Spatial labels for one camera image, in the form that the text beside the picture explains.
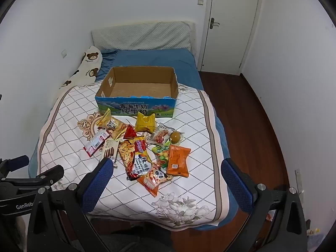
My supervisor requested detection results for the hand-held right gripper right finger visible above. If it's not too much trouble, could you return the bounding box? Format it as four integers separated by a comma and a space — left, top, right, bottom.
221, 158, 307, 252

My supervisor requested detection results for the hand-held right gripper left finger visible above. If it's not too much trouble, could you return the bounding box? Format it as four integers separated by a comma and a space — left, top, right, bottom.
27, 157, 114, 252

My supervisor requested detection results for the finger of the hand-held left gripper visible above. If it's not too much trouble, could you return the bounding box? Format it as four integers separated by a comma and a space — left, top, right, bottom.
0, 164, 65, 194
0, 155, 30, 180

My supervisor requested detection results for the white chocolate wafer packet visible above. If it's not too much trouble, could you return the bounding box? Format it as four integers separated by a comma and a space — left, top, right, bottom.
99, 139, 120, 168

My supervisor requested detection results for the red white label packet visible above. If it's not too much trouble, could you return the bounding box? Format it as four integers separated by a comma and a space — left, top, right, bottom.
83, 129, 111, 158

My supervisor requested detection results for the large red chip packet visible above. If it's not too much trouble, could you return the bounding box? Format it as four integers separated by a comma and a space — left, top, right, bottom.
126, 139, 153, 181

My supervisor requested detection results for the orange panda print packet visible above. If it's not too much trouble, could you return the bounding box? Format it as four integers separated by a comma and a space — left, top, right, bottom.
136, 163, 174, 198

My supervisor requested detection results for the plain orange snack packet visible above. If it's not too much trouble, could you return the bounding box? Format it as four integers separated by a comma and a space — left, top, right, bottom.
167, 144, 192, 177

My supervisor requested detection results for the yellow cracker packet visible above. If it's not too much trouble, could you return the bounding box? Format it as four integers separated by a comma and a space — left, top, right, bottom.
96, 108, 129, 140

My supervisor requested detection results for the green pea snack packet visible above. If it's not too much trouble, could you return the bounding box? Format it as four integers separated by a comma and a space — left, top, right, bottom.
152, 144, 171, 171

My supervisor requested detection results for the cardboard box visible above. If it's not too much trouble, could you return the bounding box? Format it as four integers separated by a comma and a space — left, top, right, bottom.
95, 66, 179, 118

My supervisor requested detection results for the red triangular snack packet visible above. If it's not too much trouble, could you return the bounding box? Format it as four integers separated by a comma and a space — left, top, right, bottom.
123, 124, 137, 139

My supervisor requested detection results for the white patterned blanket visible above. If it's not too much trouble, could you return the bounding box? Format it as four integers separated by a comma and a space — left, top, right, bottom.
37, 83, 230, 231

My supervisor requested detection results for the braised egg packet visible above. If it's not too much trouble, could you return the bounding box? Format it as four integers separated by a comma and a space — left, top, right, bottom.
165, 130, 184, 145

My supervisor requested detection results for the plain yellow snack packet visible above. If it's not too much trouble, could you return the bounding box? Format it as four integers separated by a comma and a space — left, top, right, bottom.
135, 111, 156, 134

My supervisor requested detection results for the clear cookie packet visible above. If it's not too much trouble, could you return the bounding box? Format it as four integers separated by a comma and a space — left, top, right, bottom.
146, 123, 175, 146

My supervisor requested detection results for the white plastic bag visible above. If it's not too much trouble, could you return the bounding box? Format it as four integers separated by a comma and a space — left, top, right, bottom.
306, 220, 324, 250

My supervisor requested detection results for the bear print pillow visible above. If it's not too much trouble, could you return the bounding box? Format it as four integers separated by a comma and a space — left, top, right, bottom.
59, 45, 103, 90

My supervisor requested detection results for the blue bed sheet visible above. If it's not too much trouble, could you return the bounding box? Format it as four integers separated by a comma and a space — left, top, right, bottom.
28, 49, 239, 227

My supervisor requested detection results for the grey headboard cushion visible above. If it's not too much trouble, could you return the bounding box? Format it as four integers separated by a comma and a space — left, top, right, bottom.
91, 21, 196, 51

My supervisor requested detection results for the white wall outlet plate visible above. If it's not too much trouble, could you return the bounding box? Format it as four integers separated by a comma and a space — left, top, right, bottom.
294, 168, 305, 202

